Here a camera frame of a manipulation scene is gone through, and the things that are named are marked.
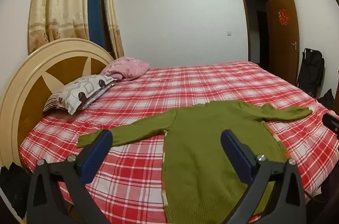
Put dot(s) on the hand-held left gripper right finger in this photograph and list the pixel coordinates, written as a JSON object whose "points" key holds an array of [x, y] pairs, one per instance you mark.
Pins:
{"points": [[235, 152]]}

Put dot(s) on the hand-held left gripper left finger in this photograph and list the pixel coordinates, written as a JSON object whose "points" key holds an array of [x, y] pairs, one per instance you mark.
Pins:
{"points": [[98, 152]]}

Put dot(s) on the green knit sweater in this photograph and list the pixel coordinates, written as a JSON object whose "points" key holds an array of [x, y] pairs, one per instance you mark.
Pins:
{"points": [[201, 139]]}

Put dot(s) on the small black bag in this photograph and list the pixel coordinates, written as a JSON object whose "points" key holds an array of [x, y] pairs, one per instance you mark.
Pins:
{"points": [[327, 99]]}

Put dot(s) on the black backpack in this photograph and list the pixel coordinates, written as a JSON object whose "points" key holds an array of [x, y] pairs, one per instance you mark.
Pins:
{"points": [[311, 67]]}

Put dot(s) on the grey patterned pillow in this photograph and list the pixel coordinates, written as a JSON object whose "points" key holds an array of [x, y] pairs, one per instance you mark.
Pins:
{"points": [[79, 91]]}

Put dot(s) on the brown wooden door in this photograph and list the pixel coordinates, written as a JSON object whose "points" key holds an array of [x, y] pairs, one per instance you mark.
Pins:
{"points": [[283, 54]]}

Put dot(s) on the red plaid bed sheet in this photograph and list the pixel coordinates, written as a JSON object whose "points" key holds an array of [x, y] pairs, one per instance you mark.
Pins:
{"points": [[159, 86]]}

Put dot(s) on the pink floral pillow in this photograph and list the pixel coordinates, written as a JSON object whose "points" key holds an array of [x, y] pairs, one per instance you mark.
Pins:
{"points": [[127, 66]]}

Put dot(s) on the dark cloth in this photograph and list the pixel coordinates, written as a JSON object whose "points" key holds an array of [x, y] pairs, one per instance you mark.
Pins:
{"points": [[13, 189]]}

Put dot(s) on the cream and brown headboard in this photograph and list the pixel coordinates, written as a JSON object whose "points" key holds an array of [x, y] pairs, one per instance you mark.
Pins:
{"points": [[26, 81]]}

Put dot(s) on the red paper door decoration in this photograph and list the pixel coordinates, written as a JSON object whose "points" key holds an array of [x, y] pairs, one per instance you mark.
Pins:
{"points": [[283, 17]]}

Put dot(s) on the window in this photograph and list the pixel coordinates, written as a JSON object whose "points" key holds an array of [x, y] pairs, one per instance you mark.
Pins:
{"points": [[95, 15]]}

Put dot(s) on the narrow beige curtain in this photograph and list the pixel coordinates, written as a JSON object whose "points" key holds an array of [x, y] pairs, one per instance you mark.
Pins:
{"points": [[111, 15]]}

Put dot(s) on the wide beige curtain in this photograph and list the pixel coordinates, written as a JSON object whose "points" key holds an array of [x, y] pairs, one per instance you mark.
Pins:
{"points": [[61, 1]]}

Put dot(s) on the dark door frame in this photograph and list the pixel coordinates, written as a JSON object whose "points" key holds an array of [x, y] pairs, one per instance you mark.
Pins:
{"points": [[246, 28]]}

